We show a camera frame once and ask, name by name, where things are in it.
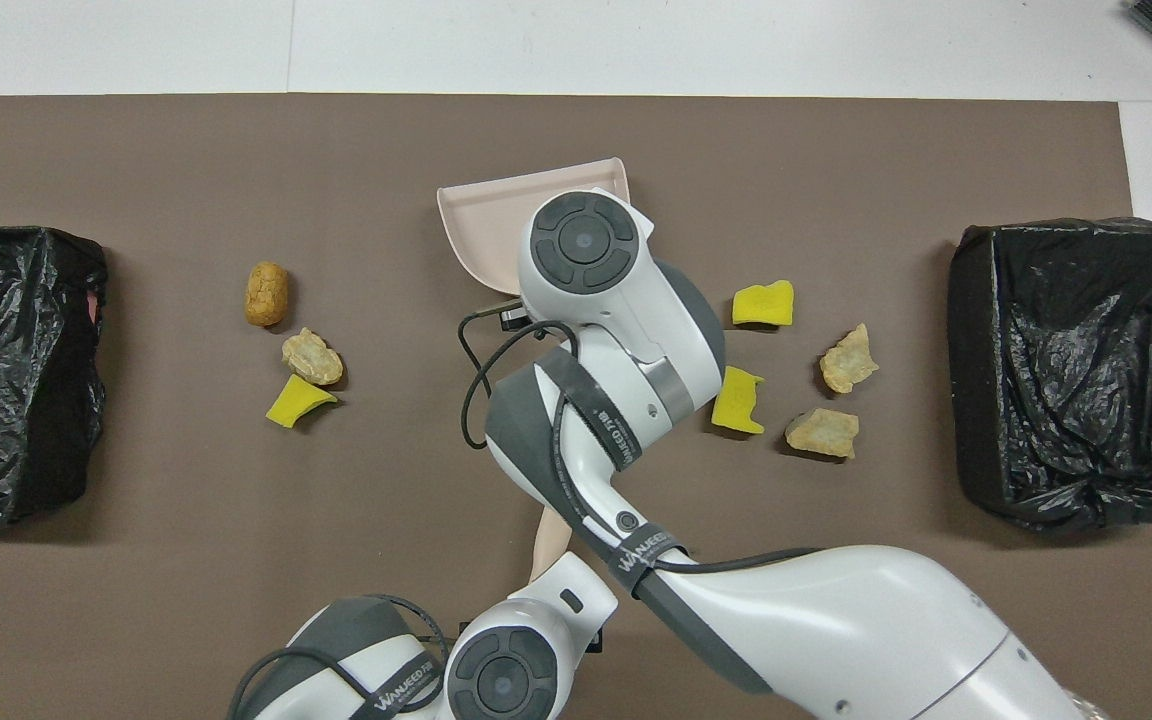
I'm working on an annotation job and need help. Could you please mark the brown potato-shaped lump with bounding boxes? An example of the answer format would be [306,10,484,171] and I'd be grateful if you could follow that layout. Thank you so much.
[244,261,290,327]

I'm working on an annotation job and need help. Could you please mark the beige brush black bristles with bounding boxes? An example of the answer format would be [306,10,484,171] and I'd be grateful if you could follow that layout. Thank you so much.
[528,508,573,584]

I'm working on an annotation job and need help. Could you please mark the beige plastic dustpan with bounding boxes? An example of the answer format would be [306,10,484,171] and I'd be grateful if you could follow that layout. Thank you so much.
[436,157,633,297]

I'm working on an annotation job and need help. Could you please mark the yellow sponge piece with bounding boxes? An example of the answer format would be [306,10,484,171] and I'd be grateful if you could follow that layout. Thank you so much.
[714,365,767,435]
[265,374,338,430]
[732,280,795,328]

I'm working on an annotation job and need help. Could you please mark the beige foam chunk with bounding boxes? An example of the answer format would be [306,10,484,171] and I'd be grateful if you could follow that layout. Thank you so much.
[282,327,345,387]
[819,323,880,395]
[785,407,860,460]

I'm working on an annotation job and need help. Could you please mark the brown table mat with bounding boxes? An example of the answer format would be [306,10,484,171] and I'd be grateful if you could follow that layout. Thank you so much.
[0,93,1152,720]

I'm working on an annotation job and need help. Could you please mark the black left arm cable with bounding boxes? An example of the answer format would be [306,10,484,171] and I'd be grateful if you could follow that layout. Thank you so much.
[228,595,452,720]

